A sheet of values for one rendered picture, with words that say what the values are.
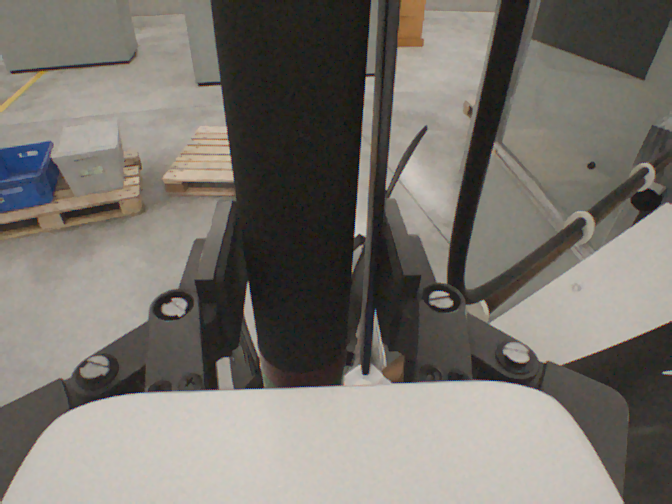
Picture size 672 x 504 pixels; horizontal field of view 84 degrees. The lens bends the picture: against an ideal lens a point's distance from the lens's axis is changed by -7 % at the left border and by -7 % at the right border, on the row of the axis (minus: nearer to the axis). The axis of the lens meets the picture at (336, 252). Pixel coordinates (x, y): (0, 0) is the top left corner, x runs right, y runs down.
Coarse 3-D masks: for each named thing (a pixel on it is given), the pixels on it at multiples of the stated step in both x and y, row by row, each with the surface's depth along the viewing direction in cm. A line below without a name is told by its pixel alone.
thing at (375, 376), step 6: (360, 366) 23; (372, 366) 23; (354, 372) 23; (360, 372) 23; (372, 372) 23; (378, 372) 23; (348, 378) 22; (354, 378) 22; (360, 378) 22; (366, 378) 22; (372, 378) 22; (378, 378) 22; (384, 378) 22; (348, 384) 22
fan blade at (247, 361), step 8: (248, 328) 54; (240, 336) 59; (248, 336) 53; (240, 344) 59; (248, 344) 54; (232, 352) 69; (240, 352) 60; (248, 352) 54; (256, 352) 50; (240, 360) 63; (248, 360) 55; (256, 360) 50; (232, 368) 70; (240, 368) 65; (248, 368) 58; (256, 368) 51; (232, 376) 71; (240, 376) 66; (248, 376) 61; (240, 384) 68
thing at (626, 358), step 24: (648, 336) 27; (576, 360) 30; (600, 360) 28; (624, 360) 26; (648, 360) 24; (624, 384) 24; (648, 384) 23; (648, 408) 21; (648, 432) 19; (648, 456) 18; (624, 480) 18; (648, 480) 17
